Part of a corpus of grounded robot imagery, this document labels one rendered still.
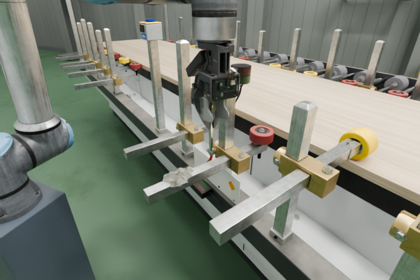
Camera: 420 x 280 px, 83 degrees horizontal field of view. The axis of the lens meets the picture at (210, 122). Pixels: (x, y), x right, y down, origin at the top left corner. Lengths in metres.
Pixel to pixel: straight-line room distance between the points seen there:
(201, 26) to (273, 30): 4.76
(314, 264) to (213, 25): 0.61
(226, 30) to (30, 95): 0.76
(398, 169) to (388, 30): 4.54
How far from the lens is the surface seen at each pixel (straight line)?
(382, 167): 0.77
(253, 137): 0.79
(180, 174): 0.65
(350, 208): 0.84
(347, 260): 0.88
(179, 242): 1.61
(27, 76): 1.01
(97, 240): 1.74
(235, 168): 0.73
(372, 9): 5.17
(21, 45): 0.99
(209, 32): 0.48
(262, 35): 2.03
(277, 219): 0.70
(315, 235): 0.90
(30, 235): 1.16
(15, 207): 1.12
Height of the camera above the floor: 1.28
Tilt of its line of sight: 26 degrees down
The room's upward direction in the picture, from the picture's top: straight up
